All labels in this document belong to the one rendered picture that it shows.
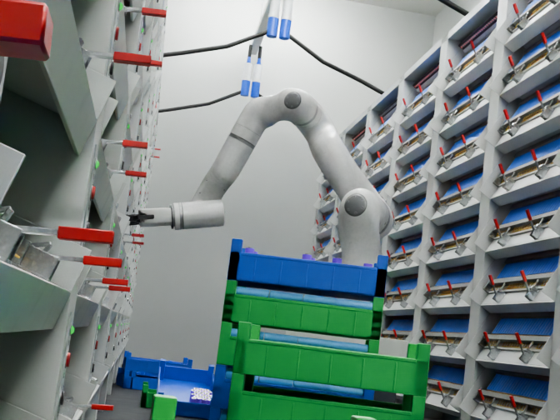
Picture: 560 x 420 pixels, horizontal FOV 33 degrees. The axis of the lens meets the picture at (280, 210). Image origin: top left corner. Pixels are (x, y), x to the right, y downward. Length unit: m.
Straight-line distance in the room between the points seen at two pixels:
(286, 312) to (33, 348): 0.80
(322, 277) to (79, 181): 0.80
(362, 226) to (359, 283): 0.85
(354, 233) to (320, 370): 1.20
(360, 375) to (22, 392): 0.59
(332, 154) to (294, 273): 1.02
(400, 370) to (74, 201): 0.63
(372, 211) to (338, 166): 0.21
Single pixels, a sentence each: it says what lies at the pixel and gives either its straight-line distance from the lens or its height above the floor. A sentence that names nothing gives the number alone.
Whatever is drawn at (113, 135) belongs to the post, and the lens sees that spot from 1.79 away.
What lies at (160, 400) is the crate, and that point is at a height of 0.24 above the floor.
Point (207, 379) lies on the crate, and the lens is 3.54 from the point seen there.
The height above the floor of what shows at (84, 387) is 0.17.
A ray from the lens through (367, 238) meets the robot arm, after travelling 2.63.
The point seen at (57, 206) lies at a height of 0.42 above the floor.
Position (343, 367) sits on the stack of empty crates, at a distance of 1.47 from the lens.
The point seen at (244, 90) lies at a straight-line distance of 6.69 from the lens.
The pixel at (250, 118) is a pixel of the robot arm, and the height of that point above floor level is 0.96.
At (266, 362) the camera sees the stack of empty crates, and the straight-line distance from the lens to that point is 1.47.
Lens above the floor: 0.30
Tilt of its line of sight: 8 degrees up
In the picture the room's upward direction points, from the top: 7 degrees clockwise
